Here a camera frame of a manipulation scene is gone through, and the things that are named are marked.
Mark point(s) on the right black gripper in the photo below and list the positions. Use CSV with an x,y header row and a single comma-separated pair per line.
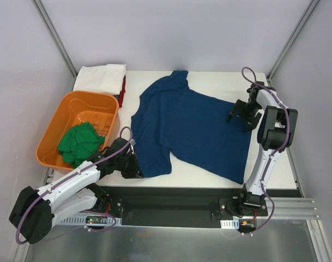
x,y
246,112

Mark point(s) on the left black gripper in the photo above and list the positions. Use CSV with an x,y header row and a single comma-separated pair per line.
x,y
130,166

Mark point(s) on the blue t shirt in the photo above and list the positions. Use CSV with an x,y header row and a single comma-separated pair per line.
x,y
173,119

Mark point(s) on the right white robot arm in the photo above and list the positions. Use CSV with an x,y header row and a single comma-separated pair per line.
x,y
276,125

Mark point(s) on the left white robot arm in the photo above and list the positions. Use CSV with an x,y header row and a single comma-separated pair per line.
x,y
37,211

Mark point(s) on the green t shirt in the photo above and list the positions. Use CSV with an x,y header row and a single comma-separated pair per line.
x,y
79,142

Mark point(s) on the orange plastic basket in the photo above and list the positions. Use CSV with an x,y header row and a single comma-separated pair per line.
x,y
77,107

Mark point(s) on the red folded t shirt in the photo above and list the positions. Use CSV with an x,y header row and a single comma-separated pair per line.
x,y
122,93

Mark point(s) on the white folded t shirt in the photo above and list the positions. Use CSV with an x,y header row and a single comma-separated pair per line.
x,y
101,79

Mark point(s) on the left slotted cable duct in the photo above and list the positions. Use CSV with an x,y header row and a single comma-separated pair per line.
x,y
92,220

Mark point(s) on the slotted cable duct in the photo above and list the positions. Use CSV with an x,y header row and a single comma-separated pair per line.
x,y
92,220
229,224

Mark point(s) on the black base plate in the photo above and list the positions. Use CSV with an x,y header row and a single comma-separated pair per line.
x,y
176,207

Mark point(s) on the aluminium frame rail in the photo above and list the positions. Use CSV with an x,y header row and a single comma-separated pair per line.
x,y
299,208

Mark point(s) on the right slotted cable duct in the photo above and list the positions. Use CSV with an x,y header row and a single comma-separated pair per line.
x,y
229,224

